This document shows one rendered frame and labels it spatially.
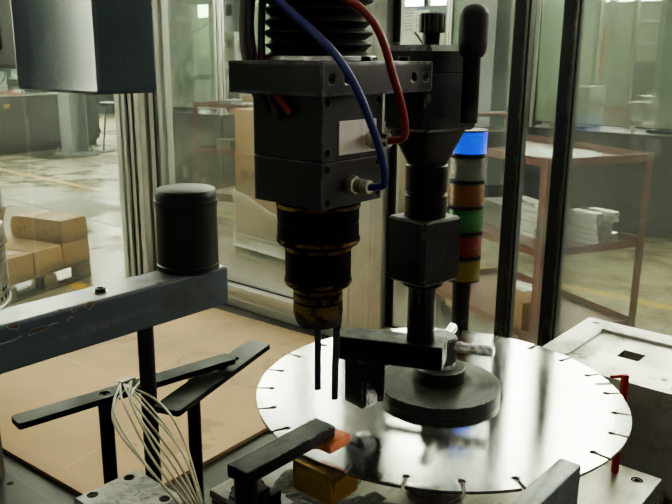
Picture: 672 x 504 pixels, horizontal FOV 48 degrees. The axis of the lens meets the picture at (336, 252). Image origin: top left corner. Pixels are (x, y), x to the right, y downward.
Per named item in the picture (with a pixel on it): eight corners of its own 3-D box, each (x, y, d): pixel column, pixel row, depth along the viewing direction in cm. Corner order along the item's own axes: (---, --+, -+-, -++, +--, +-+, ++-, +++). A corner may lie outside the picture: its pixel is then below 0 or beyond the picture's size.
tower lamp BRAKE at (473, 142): (462, 150, 97) (463, 126, 96) (493, 153, 94) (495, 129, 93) (442, 154, 93) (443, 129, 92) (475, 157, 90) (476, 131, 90)
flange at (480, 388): (366, 410, 65) (366, 383, 65) (388, 361, 76) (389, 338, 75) (498, 425, 63) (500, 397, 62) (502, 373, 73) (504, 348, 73)
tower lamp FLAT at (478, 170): (460, 175, 97) (462, 152, 97) (492, 179, 95) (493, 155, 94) (441, 179, 94) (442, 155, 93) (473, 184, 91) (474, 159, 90)
